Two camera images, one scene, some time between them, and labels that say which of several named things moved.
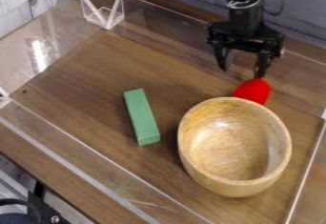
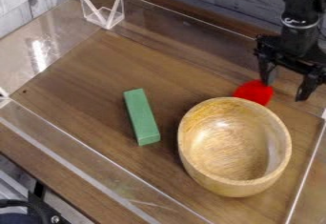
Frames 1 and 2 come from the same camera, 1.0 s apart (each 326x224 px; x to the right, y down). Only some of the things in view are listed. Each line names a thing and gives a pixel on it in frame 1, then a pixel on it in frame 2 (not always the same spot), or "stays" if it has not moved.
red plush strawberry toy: x=254 y=90 stays
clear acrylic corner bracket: x=105 y=16 stays
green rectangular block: x=142 y=115 stays
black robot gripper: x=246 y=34 to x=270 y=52
